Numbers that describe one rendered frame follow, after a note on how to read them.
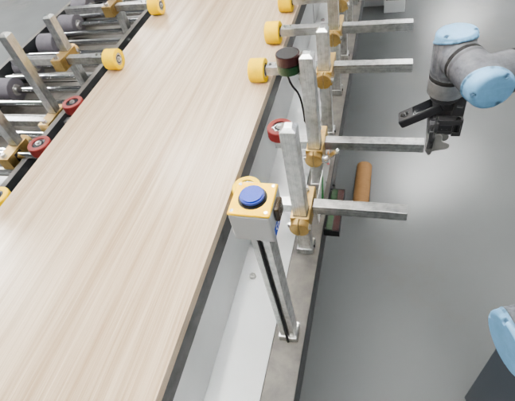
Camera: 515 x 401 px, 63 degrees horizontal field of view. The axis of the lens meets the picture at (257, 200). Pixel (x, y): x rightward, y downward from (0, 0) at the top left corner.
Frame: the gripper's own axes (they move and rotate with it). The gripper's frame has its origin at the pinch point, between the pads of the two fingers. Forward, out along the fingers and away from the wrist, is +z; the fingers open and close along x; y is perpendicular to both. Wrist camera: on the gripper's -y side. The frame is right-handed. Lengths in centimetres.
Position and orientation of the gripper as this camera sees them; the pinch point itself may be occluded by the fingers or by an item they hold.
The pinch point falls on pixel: (426, 150)
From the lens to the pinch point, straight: 131.4
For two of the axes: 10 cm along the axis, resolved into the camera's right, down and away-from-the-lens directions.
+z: 1.7, 6.5, 7.4
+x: 2.3, -7.6, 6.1
